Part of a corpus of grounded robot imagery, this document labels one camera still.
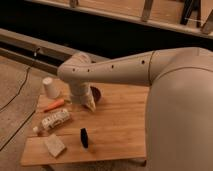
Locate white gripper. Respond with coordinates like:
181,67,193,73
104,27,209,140
71,94,96,111

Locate white ceramic cup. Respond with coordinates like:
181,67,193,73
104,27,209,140
42,77,60,99

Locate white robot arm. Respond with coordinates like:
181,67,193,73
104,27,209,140
57,47,213,171

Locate black eraser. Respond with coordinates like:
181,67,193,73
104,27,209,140
80,128,89,148

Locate dark red bowl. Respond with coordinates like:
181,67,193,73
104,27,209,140
91,87,101,103

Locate orange carrot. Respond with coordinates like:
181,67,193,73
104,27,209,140
43,99,65,112

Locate wooden table board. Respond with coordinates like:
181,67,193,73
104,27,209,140
21,83,149,166

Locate beige sponge block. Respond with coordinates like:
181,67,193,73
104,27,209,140
44,134,66,157

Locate black floor cable left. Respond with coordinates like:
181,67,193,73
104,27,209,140
0,47,42,152

